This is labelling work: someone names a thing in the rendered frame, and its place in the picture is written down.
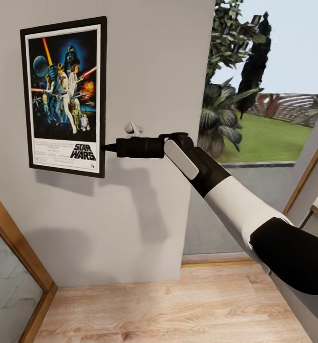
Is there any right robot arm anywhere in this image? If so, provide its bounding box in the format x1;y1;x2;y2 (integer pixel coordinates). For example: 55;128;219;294
101;122;318;319

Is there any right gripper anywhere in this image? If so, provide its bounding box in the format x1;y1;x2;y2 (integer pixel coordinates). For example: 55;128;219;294
101;137;150;158

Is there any poster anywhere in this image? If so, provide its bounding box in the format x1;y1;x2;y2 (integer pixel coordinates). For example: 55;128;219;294
20;16;107;179

